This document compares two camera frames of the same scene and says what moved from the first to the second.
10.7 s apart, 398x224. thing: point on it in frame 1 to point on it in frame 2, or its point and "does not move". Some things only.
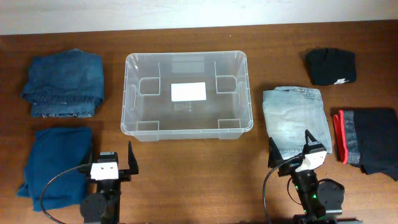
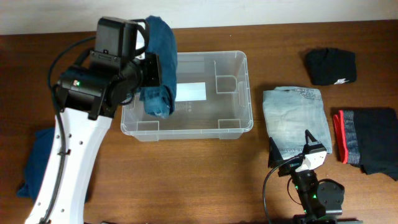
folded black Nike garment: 328,65 does not move
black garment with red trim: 369,137 does not move
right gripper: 274,157 does not move
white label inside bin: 188,91 does not move
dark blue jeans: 65,83 to 160,100
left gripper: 123,174 to 152,70
